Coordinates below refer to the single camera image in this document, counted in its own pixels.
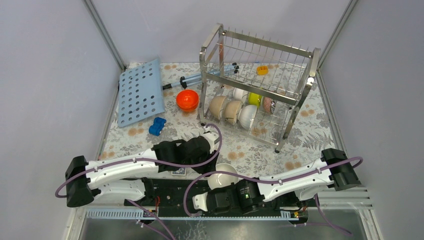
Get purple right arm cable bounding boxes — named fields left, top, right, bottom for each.
left=183, top=156, right=364, bottom=218

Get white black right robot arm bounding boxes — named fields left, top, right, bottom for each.
left=192, top=148, right=363, bottom=215

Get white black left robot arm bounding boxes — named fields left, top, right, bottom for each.
left=61, top=132, right=221, bottom=208

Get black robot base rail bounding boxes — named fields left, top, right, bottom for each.
left=136, top=177, right=315, bottom=219

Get white ribbed bowl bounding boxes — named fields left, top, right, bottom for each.
left=207, top=163, right=239, bottom=190
left=238, top=104, right=258, bottom=130

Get blue playing card box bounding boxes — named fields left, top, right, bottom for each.
left=171, top=167, right=187, bottom=177

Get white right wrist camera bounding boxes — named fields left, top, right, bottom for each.
left=192, top=192, right=208, bottom=212

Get blue toy car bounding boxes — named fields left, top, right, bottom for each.
left=148, top=117, right=167, bottom=136

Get stainless steel dish rack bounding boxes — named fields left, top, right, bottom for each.
left=198, top=23, right=321, bottom=153

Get beige floral bowl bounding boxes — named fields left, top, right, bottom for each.
left=209, top=95, right=228, bottom=120
left=223, top=100, right=243, bottom=126

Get white ribbed bowl front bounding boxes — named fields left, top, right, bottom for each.
left=238, top=104, right=258, bottom=130

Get small orange yellow cup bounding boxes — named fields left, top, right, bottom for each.
left=256, top=65, right=269, bottom=76

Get light blue perforated panel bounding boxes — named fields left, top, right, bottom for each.
left=117, top=58, right=166, bottom=128

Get yellow green bowl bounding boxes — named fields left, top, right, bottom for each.
left=248, top=92, right=262, bottom=108

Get floral patterned table mat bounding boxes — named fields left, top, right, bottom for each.
left=97, top=61, right=342, bottom=182

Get orange plastic bowl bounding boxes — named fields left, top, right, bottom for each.
left=176, top=89, right=200, bottom=113

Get beige floral bowl front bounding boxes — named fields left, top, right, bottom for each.
left=209, top=95, right=228, bottom=120

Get beige floral bowl rear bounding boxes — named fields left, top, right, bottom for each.
left=223, top=100, right=243, bottom=126

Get white ceramic bowl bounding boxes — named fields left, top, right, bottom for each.
left=232, top=88, right=249, bottom=104

